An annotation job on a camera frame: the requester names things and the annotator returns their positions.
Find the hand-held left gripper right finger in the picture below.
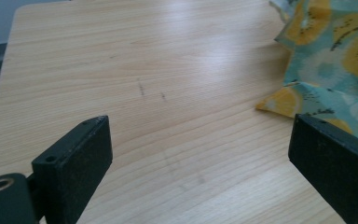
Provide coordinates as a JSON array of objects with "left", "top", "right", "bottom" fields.
[{"left": 287, "top": 113, "right": 358, "bottom": 224}]

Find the fruit print cloth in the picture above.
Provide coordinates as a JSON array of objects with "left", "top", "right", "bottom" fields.
[{"left": 255, "top": 0, "right": 358, "bottom": 147}]

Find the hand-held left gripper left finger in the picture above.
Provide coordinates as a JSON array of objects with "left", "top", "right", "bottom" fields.
[{"left": 31, "top": 115, "right": 114, "bottom": 224}]

